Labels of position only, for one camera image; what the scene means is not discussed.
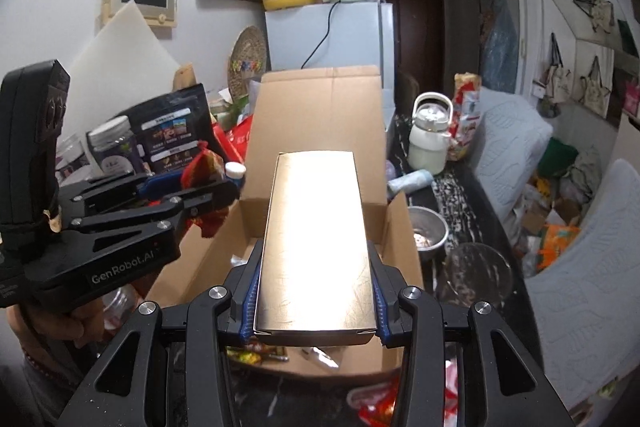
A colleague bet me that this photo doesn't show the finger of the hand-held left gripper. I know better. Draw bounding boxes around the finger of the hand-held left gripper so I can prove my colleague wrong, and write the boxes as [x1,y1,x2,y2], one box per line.
[59,170,189,216]
[69,179,241,239]

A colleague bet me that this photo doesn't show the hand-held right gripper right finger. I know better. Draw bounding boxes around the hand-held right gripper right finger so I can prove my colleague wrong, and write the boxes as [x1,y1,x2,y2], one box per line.
[367,241,577,427]

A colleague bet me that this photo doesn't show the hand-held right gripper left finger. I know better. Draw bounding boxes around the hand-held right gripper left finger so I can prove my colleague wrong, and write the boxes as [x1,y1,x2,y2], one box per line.
[59,238,266,427]

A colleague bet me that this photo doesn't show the small red candy wrapper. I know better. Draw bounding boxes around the small red candy wrapper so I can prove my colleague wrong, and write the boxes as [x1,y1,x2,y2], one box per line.
[180,140,229,239]

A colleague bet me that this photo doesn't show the silver foil packet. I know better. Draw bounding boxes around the silver foil packet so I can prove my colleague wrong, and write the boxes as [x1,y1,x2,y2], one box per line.
[253,150,379,349]

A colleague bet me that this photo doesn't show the brown cardboard box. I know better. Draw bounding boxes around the brown cardboard box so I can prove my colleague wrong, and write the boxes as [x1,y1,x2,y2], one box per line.
[145,65,426,381]

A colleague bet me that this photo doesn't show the person's left forearm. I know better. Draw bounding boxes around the person's left forearm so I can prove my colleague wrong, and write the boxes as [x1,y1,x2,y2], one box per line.
[17,342,97,427]

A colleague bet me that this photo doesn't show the person's left hand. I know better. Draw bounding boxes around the person's left hand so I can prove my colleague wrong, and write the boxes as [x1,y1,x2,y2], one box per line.
[7,296,107,358]

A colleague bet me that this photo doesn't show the clear plastic jar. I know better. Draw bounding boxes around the clear plastic jar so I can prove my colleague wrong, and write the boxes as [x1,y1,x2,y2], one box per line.
[54,134,96,182]

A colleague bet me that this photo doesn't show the black printed pouch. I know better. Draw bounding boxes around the black printed pouch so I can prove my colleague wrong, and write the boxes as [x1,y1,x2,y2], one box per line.
[119,83,214,176]

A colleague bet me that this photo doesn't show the red plastic bag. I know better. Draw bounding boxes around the red plastic bag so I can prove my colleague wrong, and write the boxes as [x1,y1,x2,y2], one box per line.
[214,114,254,168]

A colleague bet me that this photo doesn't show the steel bowl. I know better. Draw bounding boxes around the steel bowl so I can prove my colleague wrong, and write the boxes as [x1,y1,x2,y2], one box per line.
[407,206,449,261]

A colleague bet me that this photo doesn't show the clear glass pitcher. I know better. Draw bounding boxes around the clear glass pitcher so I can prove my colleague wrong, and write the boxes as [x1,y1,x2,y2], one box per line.
[439,242,516,309]

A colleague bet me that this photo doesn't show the white foam board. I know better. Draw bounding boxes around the white foam board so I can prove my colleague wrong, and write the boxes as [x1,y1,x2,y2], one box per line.
[64,0,187,104]

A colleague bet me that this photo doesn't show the light blue cloth roll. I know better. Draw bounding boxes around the light blue cloth roll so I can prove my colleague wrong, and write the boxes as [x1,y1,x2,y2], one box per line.
[387,170,435,194]

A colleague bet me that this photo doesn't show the woven round plate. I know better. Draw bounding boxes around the woven round plate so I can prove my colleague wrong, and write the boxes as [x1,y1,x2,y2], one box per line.
[227,25,269,98]

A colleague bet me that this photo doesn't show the white thermos jug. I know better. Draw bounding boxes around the white thermos jug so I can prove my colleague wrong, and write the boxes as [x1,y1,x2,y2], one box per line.
[407,92,455,176]

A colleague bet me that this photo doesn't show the white refrigerator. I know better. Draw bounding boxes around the white refrigerator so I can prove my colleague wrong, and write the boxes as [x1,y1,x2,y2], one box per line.
[264,0,396,128]

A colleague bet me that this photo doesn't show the tall red white snack bag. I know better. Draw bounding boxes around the tall red white snack bag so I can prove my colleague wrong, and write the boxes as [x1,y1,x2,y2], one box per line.
[449,72,484,160]

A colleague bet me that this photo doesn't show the green shopping bag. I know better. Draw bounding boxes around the green shopping bag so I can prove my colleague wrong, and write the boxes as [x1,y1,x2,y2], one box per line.
[537,137,579,178]

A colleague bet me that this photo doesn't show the dark wooden door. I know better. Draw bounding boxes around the dark wooden door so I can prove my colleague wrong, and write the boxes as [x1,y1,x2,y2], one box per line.
[382,0,445,96]

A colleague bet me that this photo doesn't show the canvas tote bag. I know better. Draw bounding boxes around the canvas tote bag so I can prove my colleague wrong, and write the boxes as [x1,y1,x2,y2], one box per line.
[542,32,574,104]

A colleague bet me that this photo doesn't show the black power cable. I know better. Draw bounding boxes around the black power cable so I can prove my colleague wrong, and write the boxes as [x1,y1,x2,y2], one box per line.
[299,1,341,70]

